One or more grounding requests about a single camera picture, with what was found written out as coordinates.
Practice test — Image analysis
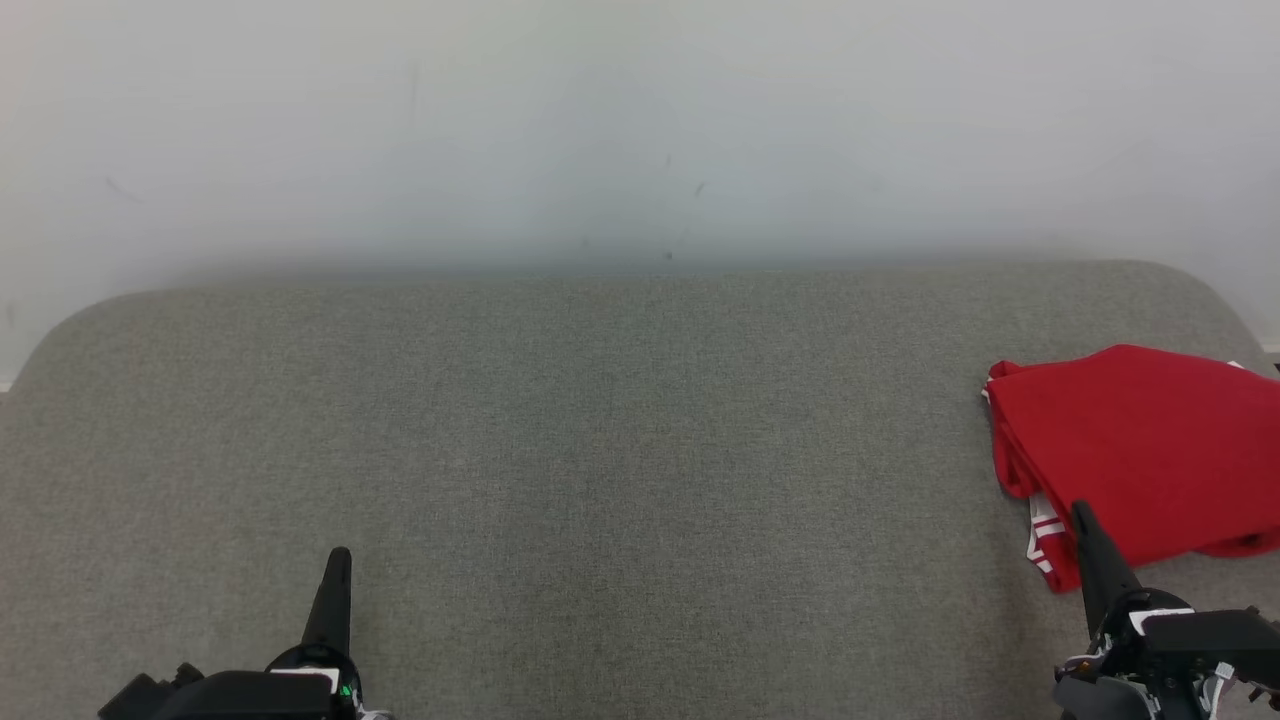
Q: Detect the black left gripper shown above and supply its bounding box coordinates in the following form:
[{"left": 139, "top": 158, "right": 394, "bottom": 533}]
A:
[{"left": 265, "top": 547, "right": 363, "bottom": 720}]

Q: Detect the red and white striped shirt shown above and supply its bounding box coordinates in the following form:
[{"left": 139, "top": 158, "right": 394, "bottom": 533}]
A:
[{"left": 985, "top": 344, "right": 1280, "bottom": 593}]

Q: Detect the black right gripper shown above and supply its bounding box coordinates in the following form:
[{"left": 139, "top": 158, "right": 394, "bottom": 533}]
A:
[{"left": 1070, "top": 500, "right": 1201, "bottom": 720}]

